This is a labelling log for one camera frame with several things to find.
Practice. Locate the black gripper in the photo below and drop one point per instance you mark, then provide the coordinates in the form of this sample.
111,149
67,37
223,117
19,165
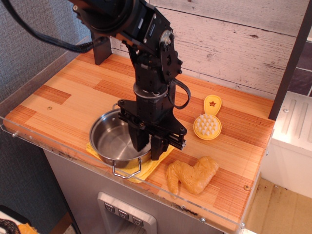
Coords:
151,116

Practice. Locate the stainless steel pot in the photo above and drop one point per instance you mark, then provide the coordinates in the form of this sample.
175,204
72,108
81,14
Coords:
110,138

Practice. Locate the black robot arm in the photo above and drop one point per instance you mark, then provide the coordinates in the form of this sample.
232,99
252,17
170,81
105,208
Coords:
150,41

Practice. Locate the yellow folded cloth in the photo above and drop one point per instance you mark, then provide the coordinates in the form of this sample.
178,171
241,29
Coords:
146,168

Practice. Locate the plastic chicken wing toy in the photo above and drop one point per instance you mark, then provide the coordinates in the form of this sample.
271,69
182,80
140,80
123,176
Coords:
193,178

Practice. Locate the yellow scrub brush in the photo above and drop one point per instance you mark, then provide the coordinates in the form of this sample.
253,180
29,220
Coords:
207,126

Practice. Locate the silver dispenser panel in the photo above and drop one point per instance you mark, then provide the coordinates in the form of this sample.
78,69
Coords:
122,218

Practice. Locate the clear acrylic table guard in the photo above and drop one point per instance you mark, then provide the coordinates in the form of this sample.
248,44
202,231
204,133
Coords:
56,113

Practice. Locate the white cabinet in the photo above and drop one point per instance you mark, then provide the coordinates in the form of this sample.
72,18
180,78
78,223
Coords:
288,159

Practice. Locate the orange object bottom left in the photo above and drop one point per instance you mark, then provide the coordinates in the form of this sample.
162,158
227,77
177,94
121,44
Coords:
27,229

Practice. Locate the dark left frame post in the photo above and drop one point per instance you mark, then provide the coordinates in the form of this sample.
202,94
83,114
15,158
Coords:
102,52

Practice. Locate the dark frame post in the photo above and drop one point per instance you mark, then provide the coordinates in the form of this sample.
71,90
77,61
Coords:
102,52
292,63

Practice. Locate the dark right frame post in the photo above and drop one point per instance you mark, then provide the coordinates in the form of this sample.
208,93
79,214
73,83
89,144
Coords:
292,63

